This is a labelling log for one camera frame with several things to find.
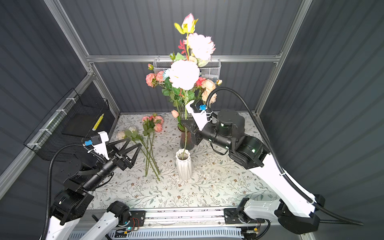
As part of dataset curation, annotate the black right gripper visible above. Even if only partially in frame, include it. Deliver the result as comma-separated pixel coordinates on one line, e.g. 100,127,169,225
180,114,233,152

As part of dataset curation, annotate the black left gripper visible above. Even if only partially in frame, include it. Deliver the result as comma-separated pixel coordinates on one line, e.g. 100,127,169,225
83,136,140,193

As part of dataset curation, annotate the pink tulip bud stem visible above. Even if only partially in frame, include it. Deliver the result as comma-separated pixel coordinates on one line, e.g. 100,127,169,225
172,110,185,132

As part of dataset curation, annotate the pink glass vase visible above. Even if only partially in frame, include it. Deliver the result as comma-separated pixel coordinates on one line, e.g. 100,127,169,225
178,124,195,151

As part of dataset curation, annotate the cream rose stem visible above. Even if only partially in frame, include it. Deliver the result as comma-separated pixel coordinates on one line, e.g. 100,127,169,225
200,89,218,106

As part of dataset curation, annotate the white ribbed ceramic vase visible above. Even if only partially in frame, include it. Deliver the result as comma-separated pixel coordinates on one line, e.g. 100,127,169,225
176,149,193,181

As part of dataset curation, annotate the cream pink rose spray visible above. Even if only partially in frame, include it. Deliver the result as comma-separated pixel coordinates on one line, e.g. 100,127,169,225
195,77,223,103

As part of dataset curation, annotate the bunch of artificial flowers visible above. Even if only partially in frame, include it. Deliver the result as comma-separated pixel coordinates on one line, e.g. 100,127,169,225
117,113,164,181

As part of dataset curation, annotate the large white peony spray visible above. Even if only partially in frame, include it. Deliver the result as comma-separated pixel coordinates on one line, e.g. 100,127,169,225
167,12,217,160

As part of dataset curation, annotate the pink carnation stem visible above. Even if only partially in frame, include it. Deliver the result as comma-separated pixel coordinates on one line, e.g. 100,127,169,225
146,64,182,117

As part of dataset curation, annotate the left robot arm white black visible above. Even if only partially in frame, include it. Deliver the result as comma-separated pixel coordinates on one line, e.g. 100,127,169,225
41,136,142,240

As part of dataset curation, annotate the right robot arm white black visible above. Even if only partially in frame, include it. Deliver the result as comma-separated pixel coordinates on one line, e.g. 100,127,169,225
182,105,321,235

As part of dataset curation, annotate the floral patterned table mat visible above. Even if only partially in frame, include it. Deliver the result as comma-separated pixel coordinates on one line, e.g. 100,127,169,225
89,113,278,210

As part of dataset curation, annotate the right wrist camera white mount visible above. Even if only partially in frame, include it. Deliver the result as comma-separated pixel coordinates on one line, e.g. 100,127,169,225
186,99,213,131

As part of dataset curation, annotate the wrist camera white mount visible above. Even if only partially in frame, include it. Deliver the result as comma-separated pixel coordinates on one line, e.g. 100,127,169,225
84,131,110,160
186,99,213,131

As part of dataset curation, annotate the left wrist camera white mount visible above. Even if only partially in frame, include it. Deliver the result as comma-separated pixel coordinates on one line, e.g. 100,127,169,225
84,131,110,160

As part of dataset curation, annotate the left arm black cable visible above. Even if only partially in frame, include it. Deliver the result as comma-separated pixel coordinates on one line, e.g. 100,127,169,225
40,142,106,240

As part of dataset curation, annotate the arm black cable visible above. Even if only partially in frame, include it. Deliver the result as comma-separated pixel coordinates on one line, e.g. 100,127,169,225
40,142,106,240
205,86,364,226

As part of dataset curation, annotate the black wire basket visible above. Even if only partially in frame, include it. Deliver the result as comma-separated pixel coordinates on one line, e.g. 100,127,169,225
24,87,115,161

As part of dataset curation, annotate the white wire mesh basket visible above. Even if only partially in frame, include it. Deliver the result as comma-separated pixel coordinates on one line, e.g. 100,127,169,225
153,59,222,82

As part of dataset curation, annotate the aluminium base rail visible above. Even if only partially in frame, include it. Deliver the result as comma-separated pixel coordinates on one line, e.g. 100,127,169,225
139,207,267,230

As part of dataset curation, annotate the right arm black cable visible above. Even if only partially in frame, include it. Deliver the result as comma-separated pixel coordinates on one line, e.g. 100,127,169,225
205,86,364,226

